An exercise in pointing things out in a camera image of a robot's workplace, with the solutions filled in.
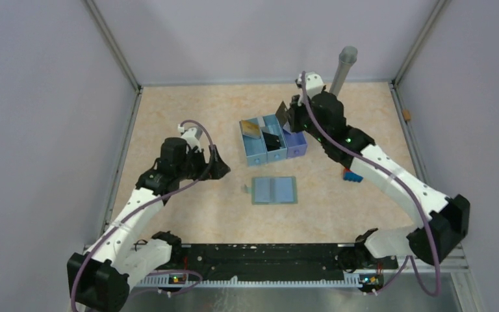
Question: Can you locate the grey cylinder on tripod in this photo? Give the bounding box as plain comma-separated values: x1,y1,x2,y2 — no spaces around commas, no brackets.
329,45,358,96

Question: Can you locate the small brown wall piece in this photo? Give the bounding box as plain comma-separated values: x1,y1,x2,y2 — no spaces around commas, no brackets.
402,109,411,122

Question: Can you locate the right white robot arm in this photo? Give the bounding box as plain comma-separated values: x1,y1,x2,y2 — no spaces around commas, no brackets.
284,72,470,268

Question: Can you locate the purple card tray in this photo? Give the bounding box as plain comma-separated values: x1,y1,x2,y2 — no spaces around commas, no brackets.
283,130,308,159

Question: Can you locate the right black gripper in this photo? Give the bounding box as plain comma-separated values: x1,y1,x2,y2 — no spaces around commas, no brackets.
285,93,328,144

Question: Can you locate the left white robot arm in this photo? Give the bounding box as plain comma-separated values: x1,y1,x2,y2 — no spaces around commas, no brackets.
67,120,231,311

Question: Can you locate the green leather card holder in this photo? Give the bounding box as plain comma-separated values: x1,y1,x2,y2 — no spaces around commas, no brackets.
242,176,298,205

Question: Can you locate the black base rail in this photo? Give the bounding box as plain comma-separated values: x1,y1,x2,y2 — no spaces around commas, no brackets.
157,243,399,281

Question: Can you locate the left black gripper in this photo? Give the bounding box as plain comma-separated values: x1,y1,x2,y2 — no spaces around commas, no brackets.
176,144,230,181

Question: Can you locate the middle blue card tray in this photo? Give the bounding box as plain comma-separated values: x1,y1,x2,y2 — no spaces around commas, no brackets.
257,114,287,163

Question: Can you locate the coloured toy brick block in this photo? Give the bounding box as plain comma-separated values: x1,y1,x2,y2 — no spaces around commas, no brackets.
342,168,363,183

